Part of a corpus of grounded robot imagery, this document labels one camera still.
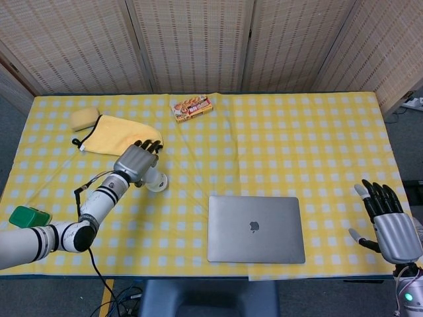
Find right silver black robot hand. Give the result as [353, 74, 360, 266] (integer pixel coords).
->
[348, 179, 423, 265]

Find yellow microfibre cloth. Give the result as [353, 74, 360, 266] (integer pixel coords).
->
[71, 114, 163, 157]

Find yellow white checked tablecloth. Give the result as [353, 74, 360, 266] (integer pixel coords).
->
[0, 92, 419, 282]

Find black floor cable bundle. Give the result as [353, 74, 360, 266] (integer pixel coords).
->
[88, 284, 145, 317]

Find yellow sponge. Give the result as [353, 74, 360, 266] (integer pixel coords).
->
[71, 106, 101, 132]

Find grey white bundle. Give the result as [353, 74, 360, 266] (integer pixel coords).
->
[409, 216, 423, 238]

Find green plastic box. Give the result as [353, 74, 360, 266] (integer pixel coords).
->
[9, 205, 53, 229]

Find orange snack box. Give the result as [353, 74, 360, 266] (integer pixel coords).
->
[170, 94, 215, 124]

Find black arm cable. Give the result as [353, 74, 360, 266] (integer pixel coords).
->
[73, 170, 120, 317]

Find white power strip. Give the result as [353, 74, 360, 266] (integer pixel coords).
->
[401, 96, 423, 112]

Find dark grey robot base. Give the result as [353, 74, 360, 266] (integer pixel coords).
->
[137, 279, 280, 317]

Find grey closed laptop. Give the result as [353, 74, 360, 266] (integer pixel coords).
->
[207, 195, 307, 265]

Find white paper cup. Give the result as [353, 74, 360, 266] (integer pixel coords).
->
[147, 174, 169, 194]
[144, 166, 166, 190]

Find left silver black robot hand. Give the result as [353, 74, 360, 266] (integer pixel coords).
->
[114, 139, 165, 189]

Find woven folding screen panel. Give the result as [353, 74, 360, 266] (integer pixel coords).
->
[125, 0, 256, 94]
[317, 0, 423, 117]
[0, 0, 153, 96]
[242, 0, 358, 93]
[0, 62, 34, 116]

